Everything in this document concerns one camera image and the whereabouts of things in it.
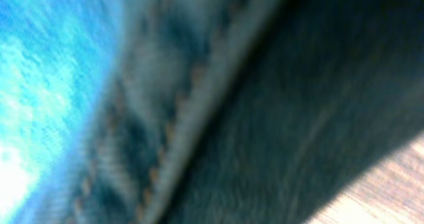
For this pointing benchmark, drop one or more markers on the light blue denim jeans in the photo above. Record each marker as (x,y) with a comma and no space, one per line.
(204,111)

